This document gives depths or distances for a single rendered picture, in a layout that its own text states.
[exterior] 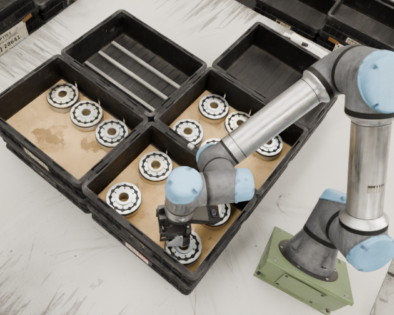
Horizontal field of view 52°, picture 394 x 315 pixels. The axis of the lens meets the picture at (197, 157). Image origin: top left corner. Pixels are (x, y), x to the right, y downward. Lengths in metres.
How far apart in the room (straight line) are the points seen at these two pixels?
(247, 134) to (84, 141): 0.57
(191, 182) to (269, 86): 0.77
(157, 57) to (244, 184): 0.80
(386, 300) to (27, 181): 1.72
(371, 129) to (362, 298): 0.65
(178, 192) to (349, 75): 0.44
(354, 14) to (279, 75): 1.05
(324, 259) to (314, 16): 1.70
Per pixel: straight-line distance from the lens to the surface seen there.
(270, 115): 0.99
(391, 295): 2.31
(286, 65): 1.62
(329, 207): 1.18
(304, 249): 1.22
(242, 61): 1.59
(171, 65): 1.53
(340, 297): 1.21
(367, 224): 1.06
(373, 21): 2.56
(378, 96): 0.90
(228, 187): 0.87
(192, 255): 1.15
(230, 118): 1.37
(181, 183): 0.84
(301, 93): 1.00
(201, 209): 1.03
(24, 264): 1.35
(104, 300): 1.28
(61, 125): 1.39
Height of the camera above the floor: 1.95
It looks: 59 degrees down
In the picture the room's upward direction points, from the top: 12 degrees clockwise
